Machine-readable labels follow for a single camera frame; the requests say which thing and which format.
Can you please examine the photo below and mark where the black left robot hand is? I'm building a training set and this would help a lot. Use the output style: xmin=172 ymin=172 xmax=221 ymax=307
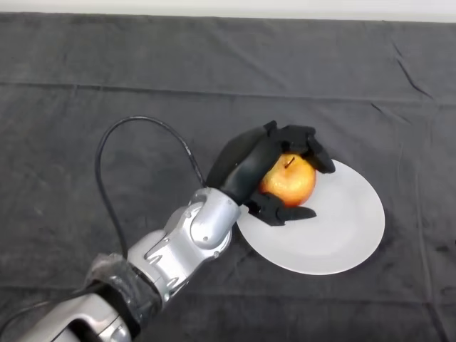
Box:
xmin=205 ymin=120 xmax=337 ymax=228

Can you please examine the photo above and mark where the red yellow apple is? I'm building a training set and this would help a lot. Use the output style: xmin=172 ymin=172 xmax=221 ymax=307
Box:
xmin=259 ymin=153 xmax=317 ymax=209

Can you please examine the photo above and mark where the white round plate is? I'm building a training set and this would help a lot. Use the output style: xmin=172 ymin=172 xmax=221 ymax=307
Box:
xmin=235 ymin=159 xmax=386 ymax=276

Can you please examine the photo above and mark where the black cloth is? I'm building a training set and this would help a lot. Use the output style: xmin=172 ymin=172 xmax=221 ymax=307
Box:
xmin=0 ymin=13 xmax=456 ymax=342

